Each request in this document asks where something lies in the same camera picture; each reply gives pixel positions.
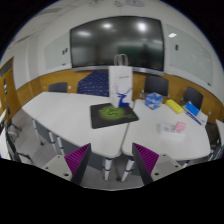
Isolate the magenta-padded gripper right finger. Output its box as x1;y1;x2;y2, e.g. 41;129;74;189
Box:
131;142;185;186

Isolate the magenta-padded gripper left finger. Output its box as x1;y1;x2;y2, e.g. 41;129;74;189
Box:
41;142;92;187

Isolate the pink charger block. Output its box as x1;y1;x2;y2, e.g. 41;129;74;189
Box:
174;121;188;133

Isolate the black mouse pad green print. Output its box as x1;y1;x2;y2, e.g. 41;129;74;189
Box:
89;102;140;130

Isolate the blue tissue box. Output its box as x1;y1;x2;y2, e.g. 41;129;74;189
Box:
144;92;164;110

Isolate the yellow box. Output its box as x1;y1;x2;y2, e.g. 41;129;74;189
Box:
165;98;184;115

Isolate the blue cover book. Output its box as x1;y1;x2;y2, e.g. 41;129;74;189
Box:
184;100;201;118

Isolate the white book blue edge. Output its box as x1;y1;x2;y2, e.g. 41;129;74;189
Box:
184;109;209;127

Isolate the black chair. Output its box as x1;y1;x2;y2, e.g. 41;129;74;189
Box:
143;74;170;98
182;85;205;111
48;81;69;94

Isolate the blue patterned chair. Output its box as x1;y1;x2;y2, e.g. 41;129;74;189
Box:
76;69;110;98

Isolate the white paper bag blue deer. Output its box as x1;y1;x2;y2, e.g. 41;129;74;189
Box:
108;53;134;108

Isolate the wooden door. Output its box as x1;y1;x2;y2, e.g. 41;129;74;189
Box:
0;56;18;115

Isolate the narrow glass whiteboard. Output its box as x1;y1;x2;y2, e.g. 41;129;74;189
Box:
43;31;72;72

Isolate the wide glass whiteboard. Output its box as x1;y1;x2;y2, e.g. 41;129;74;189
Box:
165;23;214;87

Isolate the large black display screen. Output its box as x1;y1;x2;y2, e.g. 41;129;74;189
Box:
69;15;166;73

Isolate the round white ceiling fixture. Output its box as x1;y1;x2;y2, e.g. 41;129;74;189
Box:
124;0;146;8

